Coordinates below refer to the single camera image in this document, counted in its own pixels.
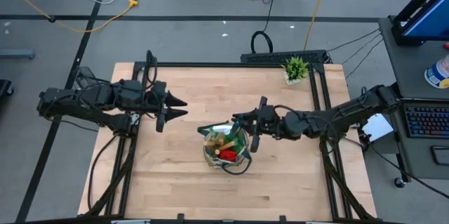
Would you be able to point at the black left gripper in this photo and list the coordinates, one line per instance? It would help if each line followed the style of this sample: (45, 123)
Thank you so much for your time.
(154, 101)

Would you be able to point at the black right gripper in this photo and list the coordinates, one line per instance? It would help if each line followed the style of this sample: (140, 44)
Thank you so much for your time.
(268, 122)

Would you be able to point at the green plastic spray bottle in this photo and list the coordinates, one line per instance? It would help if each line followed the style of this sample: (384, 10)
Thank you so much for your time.
(240, 143)

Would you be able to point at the red and black gardening glove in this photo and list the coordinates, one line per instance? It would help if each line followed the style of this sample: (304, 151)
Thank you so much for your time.
(228, 155)

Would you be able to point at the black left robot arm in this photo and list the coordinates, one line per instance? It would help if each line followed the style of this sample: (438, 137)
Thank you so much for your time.
(87, 97)

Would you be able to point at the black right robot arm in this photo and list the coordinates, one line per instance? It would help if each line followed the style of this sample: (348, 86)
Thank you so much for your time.
(343, 113)

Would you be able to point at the cream and green gardening bag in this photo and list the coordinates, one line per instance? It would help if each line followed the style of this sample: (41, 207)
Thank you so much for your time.
(210, 159)

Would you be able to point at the artificial plant in white pot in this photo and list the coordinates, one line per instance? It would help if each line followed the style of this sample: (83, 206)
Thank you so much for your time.
(296, 69)

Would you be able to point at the black perforated metal box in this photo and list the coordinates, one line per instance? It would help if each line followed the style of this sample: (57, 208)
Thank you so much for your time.
(280, 56)

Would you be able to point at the white paper sheet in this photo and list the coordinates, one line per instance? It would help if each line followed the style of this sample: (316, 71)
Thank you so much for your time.
(379, 127)

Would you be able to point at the grey metal bar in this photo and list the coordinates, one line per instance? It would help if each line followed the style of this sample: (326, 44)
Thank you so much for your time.
(17, 54)

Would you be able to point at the grey desk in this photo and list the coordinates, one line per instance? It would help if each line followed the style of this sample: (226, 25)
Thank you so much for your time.
(410, 69)

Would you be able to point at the black floor object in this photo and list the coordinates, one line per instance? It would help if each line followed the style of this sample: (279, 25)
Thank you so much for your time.
(5, 88)

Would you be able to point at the black computer keyboard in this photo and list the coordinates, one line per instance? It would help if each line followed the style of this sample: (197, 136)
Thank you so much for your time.
(426, 122)

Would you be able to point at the white wipes canister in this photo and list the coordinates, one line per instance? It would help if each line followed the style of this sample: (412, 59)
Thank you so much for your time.
(436, 74)

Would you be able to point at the black computer monitor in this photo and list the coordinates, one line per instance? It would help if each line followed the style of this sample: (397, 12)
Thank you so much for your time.
(428, 20)

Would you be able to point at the black aluminium table frame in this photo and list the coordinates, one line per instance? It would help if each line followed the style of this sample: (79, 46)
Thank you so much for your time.
(210, 65)

